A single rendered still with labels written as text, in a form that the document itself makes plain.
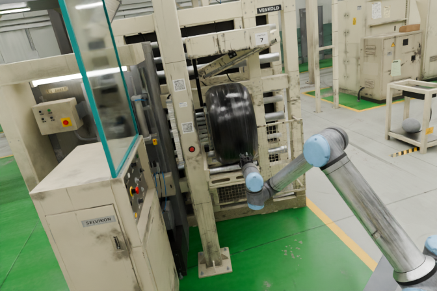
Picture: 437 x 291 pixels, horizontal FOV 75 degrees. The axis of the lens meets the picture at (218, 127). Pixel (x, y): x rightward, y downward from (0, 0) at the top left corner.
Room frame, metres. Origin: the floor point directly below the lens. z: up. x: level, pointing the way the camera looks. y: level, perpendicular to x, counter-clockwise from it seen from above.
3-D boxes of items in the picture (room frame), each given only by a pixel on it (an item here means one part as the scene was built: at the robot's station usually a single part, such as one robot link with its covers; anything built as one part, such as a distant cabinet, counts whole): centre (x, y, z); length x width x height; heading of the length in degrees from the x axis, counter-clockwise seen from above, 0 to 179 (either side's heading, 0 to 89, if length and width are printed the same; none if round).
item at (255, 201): (1.35, -0.15, 0.91); 0.12 x 0.09 x 0.12; 128
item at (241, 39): (2.20, -0.16, 1.71); 0.61 x 0.25 x 0.15; 92
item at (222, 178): (1.76, -0.05, 0.84); 0.36 x 0.09 x 0.06; 92
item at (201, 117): (2.27, 0.19, 1.05); 0.20 x 0.15 x 0.30; 92
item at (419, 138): (3.39, -2.54, 0.40); 0.60 x 0.35 x 0.80; 12
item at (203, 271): (1.87, 0.21, 0.02); 0.27 x 0.27 x 0.04; 2
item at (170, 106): (1.84, 0.29, 1.19); 0.05 x 0.04 x 0.48; 2
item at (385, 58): (5.50, -3.52, 0.62); 0.91 x 0.58 x 1.25; 102
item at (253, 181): (1.35, -0.14, 1.02); 0.12 x 0.09 x 0.10; 2
